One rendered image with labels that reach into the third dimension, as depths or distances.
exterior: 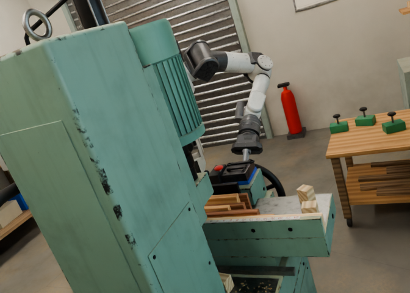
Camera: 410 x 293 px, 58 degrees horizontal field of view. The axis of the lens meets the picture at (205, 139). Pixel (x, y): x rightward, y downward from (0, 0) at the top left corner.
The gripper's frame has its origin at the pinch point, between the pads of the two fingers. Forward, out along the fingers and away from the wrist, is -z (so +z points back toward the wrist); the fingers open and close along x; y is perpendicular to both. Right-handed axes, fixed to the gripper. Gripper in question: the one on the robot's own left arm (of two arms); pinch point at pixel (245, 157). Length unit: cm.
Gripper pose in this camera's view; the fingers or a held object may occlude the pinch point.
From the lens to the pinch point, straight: 144.1
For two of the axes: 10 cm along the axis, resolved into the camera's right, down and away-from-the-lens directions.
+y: -2.9, -6.0, -7.5
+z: 1.7, -8.0, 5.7
